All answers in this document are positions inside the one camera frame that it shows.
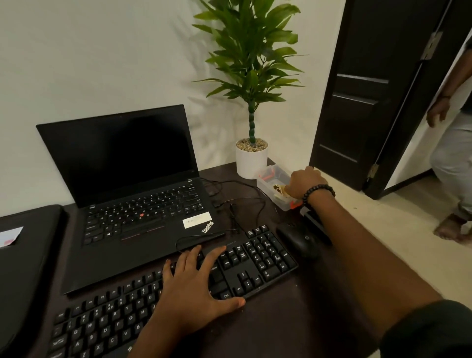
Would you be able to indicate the person's right hand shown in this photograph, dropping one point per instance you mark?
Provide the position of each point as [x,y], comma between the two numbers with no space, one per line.
[306,182]

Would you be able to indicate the person's left hand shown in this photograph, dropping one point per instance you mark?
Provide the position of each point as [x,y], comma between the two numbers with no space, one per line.
[188,295]

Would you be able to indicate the person's left middle finger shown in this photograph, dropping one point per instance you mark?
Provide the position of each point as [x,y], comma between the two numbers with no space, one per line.
[192,260]

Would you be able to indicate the person's right thumb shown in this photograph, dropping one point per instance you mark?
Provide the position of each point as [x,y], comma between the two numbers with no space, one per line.
[288,191]

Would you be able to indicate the person's left thumb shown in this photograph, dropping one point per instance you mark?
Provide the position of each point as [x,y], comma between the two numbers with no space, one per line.
[230,304]

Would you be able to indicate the person's left little finger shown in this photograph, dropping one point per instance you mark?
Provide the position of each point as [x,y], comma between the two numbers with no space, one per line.
[167,273]

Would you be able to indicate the person's right forearm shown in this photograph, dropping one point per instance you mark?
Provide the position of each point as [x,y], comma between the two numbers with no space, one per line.
[361,258]

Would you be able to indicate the small gold item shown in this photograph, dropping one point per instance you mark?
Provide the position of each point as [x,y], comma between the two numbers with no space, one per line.
[278,189]

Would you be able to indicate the clear plastic box orange clips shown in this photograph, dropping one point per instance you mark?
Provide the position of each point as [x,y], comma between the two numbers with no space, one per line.
[271,176]

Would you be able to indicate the black flat device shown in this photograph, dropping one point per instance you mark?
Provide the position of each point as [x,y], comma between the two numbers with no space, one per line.
[313,221]

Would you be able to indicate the white plant pot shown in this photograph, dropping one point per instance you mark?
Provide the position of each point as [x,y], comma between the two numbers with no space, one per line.
[251,162]

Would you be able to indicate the black computer mouse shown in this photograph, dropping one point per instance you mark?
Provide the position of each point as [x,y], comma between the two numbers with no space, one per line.
[297,239]

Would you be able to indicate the black computer keyboard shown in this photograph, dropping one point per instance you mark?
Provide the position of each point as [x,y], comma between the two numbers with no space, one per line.
[265,258]

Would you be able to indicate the silver door hinge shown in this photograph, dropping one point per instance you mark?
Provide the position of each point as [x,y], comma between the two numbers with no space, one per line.
[431,45]
[373,172]

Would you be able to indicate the green artificial plant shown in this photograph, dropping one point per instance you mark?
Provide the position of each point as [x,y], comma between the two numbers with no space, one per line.
[250,73]

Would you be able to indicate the black laptop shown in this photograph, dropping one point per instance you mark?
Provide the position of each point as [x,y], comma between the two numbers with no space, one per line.
[121,155]

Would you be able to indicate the black laptop bag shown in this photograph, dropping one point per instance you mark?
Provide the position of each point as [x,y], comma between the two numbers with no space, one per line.
[25,273]

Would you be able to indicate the dark wooden door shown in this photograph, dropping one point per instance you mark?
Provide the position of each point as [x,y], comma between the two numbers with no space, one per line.
[368,73]

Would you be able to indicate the white card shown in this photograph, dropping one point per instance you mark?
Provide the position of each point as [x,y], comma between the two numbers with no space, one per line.
[9,236]

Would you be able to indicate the dark green sleeve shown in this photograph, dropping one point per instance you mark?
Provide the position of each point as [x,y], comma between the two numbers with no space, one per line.
[431,332]

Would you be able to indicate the dark door frame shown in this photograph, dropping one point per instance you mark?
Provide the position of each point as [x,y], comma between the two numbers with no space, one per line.
[416,118]

